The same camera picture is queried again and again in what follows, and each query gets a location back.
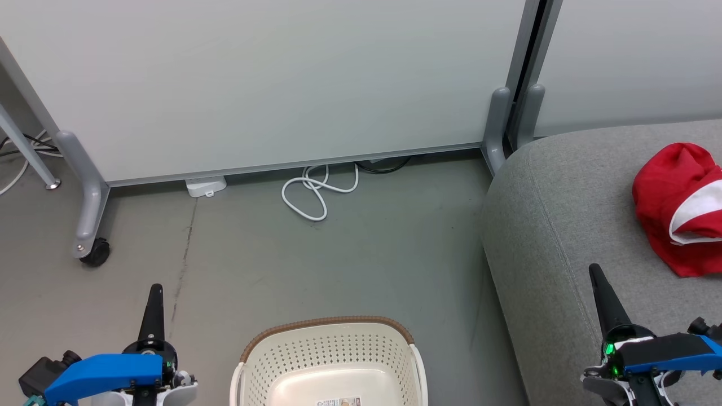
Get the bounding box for black floor cable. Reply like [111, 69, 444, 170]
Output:
[354, 155, 413, 174]

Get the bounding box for white power adapter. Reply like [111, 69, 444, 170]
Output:
[185, 175, 228, 198]

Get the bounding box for thin white cable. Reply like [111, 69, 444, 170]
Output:
[0, 129, 48, 196]

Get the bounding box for wide white partition panel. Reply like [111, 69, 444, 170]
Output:
[0, 0, 529, 188]

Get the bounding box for thin black cable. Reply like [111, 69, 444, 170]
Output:
[0, 134, 60, 157]

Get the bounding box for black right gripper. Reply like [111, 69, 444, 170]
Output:
[583, 263, 664, 406]

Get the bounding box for black caster wheel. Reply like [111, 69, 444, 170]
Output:
[80, 237, 111, 267]

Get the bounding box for grey partition foot with caster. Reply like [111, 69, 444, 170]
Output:
[55, 130, 111, 261]

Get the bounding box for narrow white partition panel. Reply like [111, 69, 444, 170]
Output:
[532, 0, 722, 139]

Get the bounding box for red and white garment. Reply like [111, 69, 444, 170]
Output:
[631, 142, 722, 279]

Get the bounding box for cream plastic laundry basket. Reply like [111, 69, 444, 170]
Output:
[229, 315, 429, 406]

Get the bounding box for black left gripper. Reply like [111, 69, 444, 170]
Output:
[123, 283, 199, 396]

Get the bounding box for grey metal table leg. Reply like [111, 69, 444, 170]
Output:
[0, 104, 62, 191]

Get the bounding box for grey fabric sofa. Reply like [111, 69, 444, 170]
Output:
[480, 118, 722, 406]

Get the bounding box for coiled white cable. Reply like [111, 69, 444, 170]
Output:
[281, 163, 360, 222]

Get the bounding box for blue left camera mount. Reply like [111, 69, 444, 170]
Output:
[43, 353, 165, 406]

